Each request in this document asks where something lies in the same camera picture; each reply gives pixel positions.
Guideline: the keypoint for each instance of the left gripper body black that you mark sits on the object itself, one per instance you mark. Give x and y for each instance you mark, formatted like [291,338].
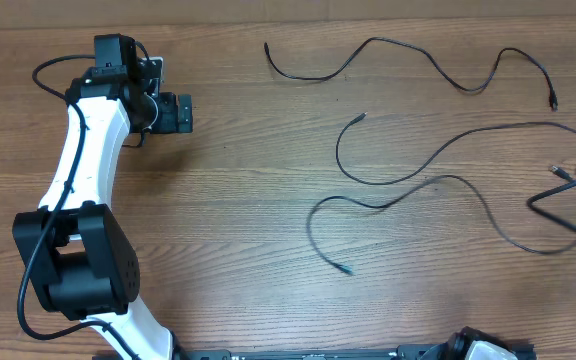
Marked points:
[167,113]

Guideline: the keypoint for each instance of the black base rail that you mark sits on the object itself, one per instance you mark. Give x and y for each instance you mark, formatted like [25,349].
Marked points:
[467,343]

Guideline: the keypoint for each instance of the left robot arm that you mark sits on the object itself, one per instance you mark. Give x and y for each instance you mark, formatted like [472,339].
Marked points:
[80,269]

